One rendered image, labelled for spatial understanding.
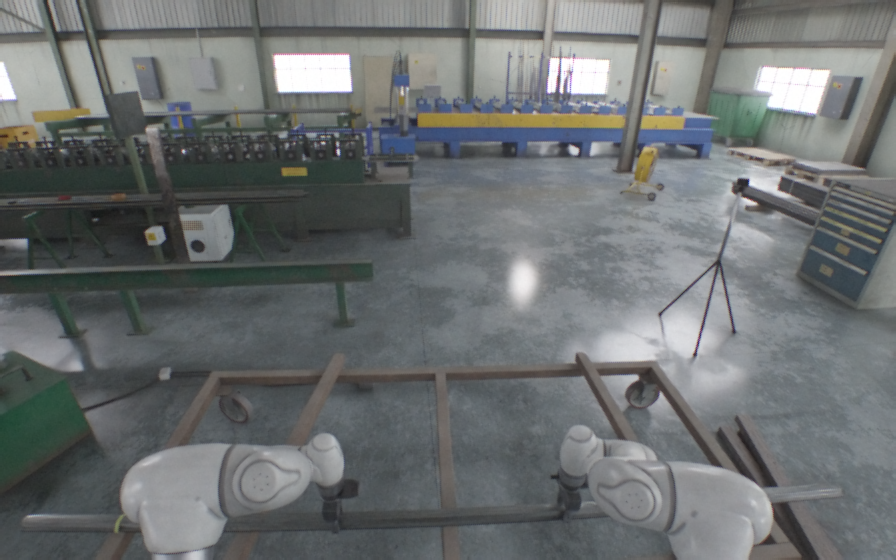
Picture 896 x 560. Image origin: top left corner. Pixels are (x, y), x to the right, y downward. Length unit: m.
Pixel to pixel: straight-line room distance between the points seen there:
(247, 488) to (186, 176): 4.78
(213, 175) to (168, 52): 9.83
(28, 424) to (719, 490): 2.96
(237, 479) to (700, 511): 0.83
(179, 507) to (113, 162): 5.16
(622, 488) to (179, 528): 0.79
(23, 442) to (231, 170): 3.21
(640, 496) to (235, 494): 0.72
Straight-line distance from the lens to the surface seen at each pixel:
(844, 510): 3.01
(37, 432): 3.10
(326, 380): 2.45
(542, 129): 9.82
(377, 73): 13.02
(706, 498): 0.99
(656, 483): 0.97
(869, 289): 5.20
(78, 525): 2.09
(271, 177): 5.15
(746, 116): 13.85
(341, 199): 5.04
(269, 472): 0.87
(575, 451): 1.49
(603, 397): 2.43
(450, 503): 1.96
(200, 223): 4.81
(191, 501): 0.94
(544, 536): 2.28
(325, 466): 1.45
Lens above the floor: 1.90
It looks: 27 degrees down
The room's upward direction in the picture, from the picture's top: 1 degrees clockwise
